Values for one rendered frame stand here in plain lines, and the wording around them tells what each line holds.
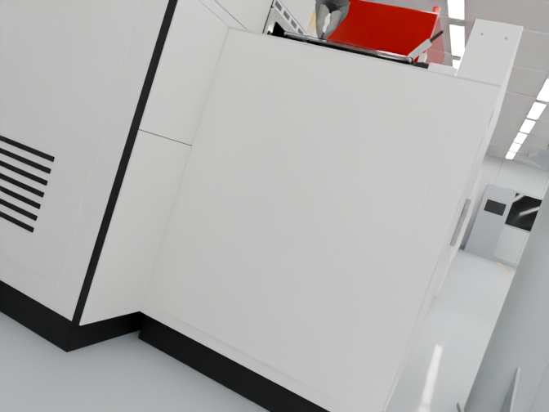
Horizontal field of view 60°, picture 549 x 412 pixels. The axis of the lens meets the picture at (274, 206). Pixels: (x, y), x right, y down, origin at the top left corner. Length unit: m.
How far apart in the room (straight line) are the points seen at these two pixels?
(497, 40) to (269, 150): 0.53
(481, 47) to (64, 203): 0.95
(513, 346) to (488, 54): 0.83
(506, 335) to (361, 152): 0.77
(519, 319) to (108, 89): 1.24
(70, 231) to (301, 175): 0.52
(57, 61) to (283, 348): 0.82
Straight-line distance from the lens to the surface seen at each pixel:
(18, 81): 1.30
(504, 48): 1.12
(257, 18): 1.34
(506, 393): 1.58
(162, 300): 1.23
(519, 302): 1.54
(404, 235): 1.00
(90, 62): 1.15
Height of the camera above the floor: 0.53
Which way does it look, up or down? 4 degrees down
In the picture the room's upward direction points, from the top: 18 degrees clockwise
